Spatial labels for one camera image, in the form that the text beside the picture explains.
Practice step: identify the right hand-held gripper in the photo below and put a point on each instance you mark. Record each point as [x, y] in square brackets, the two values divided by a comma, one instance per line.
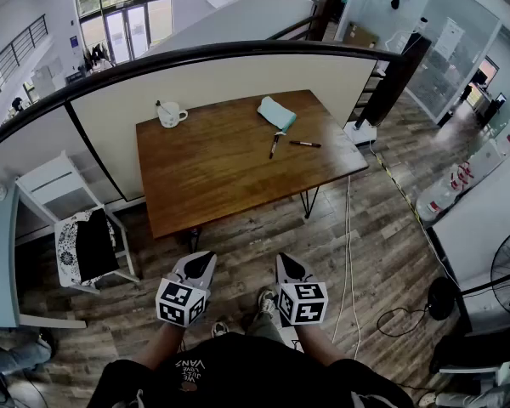
[302, 302]

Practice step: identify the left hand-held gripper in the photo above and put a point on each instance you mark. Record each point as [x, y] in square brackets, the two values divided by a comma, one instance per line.
[180, 302]

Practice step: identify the black pen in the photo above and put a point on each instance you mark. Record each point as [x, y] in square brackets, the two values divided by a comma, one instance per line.
[274, 147]
[305, 143]

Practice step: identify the light teal pencil pouch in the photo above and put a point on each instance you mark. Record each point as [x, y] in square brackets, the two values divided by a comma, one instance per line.
[276, 113]

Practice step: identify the person's left forearm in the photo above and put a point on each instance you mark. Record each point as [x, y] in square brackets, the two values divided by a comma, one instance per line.
[159, 347]

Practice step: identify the person's right forearm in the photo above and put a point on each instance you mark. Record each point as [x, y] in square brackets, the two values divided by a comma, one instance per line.
[319, 347]

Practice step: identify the black hairpin table leg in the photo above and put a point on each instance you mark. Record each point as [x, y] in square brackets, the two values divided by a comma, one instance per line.
[309, 202]
[194, 238]

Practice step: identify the person's right shoe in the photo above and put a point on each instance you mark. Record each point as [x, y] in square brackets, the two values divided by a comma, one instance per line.
[267, 302]

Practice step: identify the person's shoe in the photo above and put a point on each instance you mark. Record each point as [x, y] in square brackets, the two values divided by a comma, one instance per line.
[267, 302]
[220, 329]

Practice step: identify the person's olive trousers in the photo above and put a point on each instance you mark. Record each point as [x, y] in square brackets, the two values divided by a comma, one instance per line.
[265, 327]

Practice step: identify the person's left shoe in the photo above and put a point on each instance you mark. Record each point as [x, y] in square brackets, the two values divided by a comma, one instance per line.
[220, 329]

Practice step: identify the black cloth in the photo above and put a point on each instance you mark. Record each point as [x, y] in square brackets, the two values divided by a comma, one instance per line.
[95, 245]

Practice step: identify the person's black printed shirt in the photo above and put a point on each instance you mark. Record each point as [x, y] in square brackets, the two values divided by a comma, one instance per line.
[246, 372]

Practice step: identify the black white patterned cushion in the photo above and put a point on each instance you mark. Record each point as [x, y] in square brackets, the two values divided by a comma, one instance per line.
[66, 249]

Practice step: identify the yellow black floor tape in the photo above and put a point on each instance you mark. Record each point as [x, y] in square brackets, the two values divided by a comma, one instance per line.
[401, 191]

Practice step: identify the white mug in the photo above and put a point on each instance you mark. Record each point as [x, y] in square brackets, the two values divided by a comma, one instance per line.
[170, 116]

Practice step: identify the clear water jug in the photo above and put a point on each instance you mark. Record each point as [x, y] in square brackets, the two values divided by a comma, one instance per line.
[463, 174]
[435, 200]

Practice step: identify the metal spoon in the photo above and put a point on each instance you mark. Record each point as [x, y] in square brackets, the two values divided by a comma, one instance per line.
[163, 106]

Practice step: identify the white chair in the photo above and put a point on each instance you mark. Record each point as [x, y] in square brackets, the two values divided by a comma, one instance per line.
[42, 185]

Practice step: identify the white counter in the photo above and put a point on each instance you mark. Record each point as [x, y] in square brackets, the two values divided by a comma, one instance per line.
[484, 211]

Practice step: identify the black curved handrail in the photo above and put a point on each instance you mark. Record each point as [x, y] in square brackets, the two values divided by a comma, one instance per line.
[195, 55]

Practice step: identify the brown cardboard box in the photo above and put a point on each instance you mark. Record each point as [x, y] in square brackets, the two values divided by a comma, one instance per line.
[360, 35]

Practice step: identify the glass entrance door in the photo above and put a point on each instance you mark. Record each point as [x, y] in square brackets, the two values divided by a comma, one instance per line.
[125, 19]

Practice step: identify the white paper poster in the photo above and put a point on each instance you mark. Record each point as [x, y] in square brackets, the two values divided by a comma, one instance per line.
[449, 36]

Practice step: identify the black metal stair railing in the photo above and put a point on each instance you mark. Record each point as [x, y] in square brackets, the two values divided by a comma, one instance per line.
[13, 51]

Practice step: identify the black hanging object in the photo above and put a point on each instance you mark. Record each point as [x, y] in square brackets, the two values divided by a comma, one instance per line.
[395, 3]

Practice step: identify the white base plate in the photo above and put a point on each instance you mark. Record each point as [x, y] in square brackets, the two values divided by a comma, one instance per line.
[361, 133]

